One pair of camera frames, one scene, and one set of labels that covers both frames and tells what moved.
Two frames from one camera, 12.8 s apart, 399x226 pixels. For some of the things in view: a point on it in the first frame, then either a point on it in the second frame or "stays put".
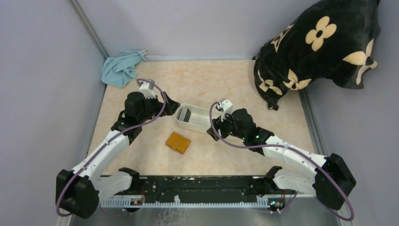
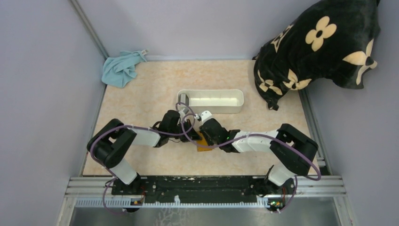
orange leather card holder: [179, 142] -> [203, 141]
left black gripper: [162, 102] -> [186, 128]
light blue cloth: [119, 69] stays put
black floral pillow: [332, 39] stays put
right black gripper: [220, 127] -> [203, 133]
